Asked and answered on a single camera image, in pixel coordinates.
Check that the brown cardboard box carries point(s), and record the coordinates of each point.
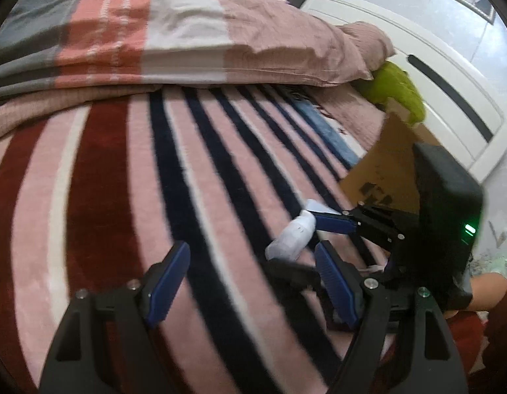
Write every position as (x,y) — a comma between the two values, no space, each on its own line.
(380,172)

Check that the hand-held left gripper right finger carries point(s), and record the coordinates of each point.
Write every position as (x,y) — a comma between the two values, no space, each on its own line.
(335,283)

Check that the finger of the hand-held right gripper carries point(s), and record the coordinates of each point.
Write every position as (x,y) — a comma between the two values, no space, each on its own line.
(292,274)
(333,223)

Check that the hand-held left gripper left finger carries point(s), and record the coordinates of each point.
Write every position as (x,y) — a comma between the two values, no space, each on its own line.
(167,285)

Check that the person's right forearm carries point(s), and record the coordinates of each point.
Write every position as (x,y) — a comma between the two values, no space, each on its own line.
(499,336)

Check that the patchwork striped duvet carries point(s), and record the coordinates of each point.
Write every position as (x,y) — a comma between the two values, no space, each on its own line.
(175,28)

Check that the person's right hand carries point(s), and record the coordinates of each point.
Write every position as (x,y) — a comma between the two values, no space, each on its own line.
(487,291)

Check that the dark blue printed cloth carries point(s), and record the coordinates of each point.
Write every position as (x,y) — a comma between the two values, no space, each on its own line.
(323,127)

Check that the white sock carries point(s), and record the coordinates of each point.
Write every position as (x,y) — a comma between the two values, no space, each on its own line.
(292,236)

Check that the pink striped pillow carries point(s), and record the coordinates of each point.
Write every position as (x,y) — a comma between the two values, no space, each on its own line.
(368,45)

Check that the white headboard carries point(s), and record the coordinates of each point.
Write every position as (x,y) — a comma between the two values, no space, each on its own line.
(442,57)

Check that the striped plush blanket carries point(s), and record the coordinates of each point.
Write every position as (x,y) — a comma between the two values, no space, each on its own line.
(114,193)

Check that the green pillow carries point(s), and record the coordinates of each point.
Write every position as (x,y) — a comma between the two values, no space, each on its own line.
(393,86)

